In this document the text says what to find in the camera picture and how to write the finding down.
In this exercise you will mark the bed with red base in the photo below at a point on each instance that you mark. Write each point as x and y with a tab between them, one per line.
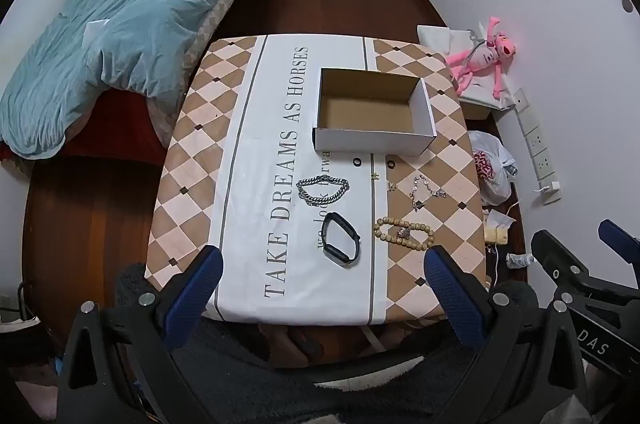
125	123

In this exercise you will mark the white plug charger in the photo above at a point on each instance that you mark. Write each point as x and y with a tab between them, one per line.
551	191

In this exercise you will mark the white wall socket row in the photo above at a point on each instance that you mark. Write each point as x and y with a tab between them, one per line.
535	138

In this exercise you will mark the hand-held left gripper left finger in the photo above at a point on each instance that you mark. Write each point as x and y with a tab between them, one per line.
195	294

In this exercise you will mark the white plastic bag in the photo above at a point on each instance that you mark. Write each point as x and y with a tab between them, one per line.
495	153

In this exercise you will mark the white cardboard box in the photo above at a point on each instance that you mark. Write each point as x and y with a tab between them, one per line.
370	141

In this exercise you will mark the pink plush toy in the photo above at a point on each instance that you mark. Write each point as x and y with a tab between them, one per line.
482	58

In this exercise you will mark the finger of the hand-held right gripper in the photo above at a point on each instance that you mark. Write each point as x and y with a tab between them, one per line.
622	241
560	259

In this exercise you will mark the cream tissue pack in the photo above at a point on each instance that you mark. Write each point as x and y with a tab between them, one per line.
497	236

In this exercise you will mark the round wall hole cover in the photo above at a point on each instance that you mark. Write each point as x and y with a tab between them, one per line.
627	4

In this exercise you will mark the checkered printed tablecloth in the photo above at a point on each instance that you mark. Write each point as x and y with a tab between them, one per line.
250	204

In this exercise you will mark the grey fleece clothing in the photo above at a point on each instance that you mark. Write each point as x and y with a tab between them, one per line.
300	394

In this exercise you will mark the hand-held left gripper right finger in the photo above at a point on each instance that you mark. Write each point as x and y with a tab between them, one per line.
450	299

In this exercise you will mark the black smart band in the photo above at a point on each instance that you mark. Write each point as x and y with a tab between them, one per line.
335	254

